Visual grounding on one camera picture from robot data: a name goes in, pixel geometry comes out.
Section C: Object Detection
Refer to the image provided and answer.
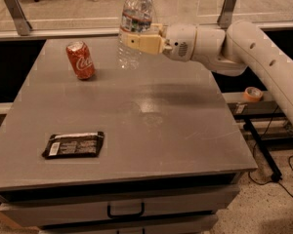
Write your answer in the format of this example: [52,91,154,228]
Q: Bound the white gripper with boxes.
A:
[121,23,196,61]

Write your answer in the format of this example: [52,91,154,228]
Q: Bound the clear plastic water bottle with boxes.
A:
[118,0,152,69]

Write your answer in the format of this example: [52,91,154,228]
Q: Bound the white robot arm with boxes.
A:
[120,20,293,126]

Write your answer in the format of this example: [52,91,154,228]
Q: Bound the black rxbar chocolate wrapper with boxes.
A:
[42,132,105,159]

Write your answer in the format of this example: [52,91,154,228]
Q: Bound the red Coca-Cola can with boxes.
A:
[66,41,95,80]

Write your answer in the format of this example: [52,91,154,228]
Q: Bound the orange tape roll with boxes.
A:
[243,87,263,102]

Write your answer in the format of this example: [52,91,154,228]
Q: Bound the black metal stand leg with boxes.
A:
[244,118,282,182]

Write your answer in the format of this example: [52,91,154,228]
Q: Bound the lower grey drawer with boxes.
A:
[39,214,218,234]

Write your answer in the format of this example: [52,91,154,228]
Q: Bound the grey drawer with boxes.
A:
[0,184,239,227]
[39,214,218,234]

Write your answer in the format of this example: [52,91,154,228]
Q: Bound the upper grey drawer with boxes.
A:
[0,184,239,227]

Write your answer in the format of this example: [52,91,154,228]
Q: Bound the right metal bracket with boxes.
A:
[217,0,237,28]

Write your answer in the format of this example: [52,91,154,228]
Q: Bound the metal bracket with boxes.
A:
[217,0,237,28]
[4,0,32,36]

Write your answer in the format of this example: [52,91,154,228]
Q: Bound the left metal bracket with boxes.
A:
[4,0,32,36]

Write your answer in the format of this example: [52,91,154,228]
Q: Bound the black drawer handle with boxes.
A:
[106,202,145,219]

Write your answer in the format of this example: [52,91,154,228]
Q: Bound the black floor cable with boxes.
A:
[247,105,293,201]

